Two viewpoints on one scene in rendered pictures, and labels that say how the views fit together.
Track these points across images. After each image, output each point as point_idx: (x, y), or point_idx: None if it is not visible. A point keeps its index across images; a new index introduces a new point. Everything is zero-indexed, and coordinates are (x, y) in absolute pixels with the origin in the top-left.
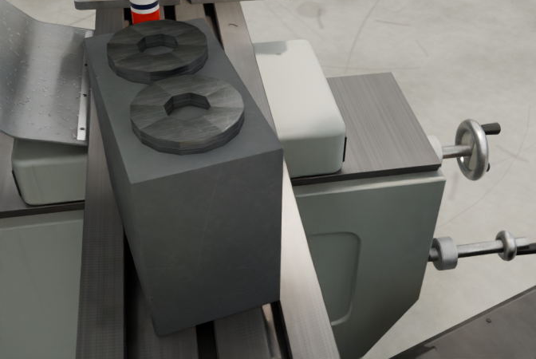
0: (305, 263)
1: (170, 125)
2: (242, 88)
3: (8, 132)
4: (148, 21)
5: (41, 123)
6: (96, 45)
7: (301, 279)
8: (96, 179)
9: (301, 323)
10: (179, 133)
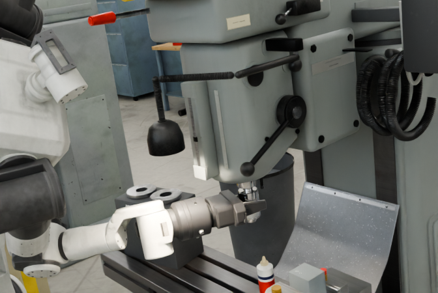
0: (122, 263)
1: (141, 186)
2: (135, 202)
3: (280, 261)
4: (176, 196)
5: (281, 275)
6: (188, 193)
7: (122, 260)
8: (210, 250)
9: (116, 254)
10: (137, 186)
